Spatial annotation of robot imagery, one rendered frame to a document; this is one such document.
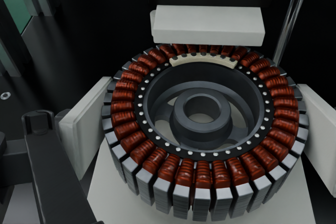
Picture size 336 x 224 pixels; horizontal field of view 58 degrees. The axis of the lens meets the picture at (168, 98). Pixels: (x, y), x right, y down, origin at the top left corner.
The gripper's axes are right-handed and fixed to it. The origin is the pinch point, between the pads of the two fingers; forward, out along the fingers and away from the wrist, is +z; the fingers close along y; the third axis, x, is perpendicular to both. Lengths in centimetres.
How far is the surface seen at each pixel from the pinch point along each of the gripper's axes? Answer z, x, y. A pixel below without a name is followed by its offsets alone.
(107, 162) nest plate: 2.6, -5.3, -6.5
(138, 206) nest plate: 0.0, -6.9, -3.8
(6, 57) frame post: 10.0, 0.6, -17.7
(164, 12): 1.6, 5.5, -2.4
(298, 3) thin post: 5.2, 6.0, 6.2
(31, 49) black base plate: 14.8, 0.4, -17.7
